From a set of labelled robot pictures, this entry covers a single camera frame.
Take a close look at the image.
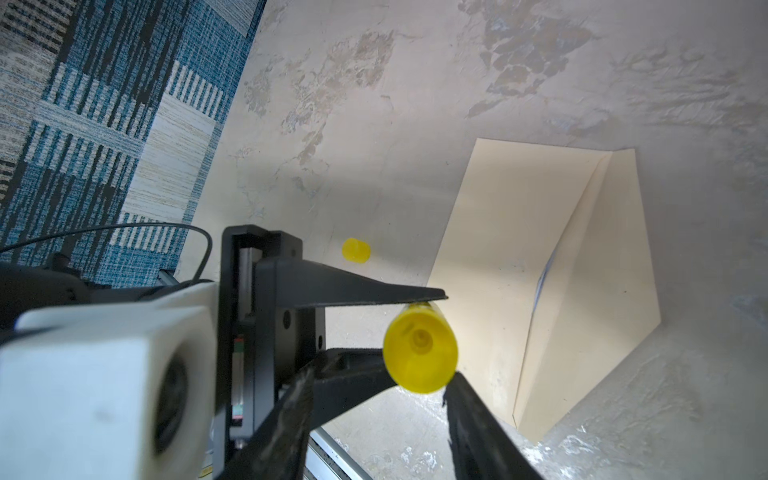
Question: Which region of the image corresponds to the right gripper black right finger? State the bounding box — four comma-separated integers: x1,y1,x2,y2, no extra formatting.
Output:
443,372,542,480

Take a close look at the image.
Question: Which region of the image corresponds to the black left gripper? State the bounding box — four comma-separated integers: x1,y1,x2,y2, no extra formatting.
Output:
213,225,448,474

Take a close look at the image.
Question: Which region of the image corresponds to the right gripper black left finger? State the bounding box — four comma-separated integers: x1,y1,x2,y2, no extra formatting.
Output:
218,367,315,479

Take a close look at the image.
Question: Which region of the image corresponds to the yellow glue stick cap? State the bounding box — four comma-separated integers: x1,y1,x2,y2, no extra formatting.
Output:
342,238,372,264

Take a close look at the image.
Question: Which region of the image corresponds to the yellow glue stick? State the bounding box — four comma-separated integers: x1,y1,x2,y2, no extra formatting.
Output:
382,302,459,394

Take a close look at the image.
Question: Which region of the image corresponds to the manila paper envelope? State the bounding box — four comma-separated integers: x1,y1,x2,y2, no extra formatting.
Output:
429,139,661,442

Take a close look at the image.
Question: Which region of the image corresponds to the white letter paper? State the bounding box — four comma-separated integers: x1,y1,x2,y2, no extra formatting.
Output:
534,251,556,309

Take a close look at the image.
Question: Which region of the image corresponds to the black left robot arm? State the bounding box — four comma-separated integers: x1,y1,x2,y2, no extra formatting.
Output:
1,225,445,479

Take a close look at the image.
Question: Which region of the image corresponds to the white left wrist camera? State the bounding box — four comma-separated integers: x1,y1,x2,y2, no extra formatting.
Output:
1,283,218,479

